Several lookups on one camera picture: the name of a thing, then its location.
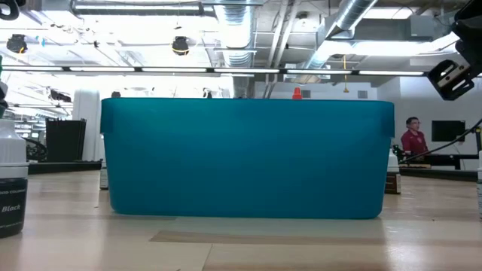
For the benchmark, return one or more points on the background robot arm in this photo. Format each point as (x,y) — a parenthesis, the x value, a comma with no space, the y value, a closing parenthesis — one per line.
(399,154)

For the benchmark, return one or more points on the white column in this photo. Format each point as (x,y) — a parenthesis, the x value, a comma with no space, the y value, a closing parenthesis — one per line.
(86,124)

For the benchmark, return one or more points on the yellow hanging pendant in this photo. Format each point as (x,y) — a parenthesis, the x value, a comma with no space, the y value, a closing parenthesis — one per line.
(345,89)

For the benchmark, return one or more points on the black wall-mounted screen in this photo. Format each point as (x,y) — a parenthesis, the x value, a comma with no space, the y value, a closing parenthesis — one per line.
(448,131)

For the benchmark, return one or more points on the long ceiling light strip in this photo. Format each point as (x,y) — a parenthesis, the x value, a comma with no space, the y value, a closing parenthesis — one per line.
(244,70)

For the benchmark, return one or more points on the small brown food coloring bottle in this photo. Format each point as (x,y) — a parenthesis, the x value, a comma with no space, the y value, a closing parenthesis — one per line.
(393,184)

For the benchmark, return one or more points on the black desk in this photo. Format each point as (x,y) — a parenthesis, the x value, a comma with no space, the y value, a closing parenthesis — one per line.
(444,160)

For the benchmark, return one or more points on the ribbed silver air duct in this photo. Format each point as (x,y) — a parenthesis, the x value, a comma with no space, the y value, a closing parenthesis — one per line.
(237,30)

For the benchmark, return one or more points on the small black food coloring bottle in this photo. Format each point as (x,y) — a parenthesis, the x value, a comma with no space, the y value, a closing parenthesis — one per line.
(13,195)

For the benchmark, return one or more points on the slanted silver air duct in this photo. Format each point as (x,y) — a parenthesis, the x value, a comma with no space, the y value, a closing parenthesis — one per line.
(350,15)

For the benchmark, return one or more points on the grey wall vent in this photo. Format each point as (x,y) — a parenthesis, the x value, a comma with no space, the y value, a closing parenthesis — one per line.
(306,93)
(362,94)

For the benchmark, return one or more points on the person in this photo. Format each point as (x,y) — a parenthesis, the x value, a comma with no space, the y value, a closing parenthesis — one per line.
(414,143)

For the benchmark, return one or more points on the teal plastic bin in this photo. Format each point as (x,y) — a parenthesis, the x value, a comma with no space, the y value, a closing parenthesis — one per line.
(244,158)

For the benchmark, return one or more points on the orange food coloring bottle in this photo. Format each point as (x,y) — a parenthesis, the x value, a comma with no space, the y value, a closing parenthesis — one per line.
(297,94)

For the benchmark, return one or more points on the black cabinet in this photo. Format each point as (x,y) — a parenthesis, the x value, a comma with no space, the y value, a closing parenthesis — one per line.
(66,141)

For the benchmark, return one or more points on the round black ceiling lamp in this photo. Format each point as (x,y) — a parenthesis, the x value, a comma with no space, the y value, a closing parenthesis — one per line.
(17,43)
(180,45)

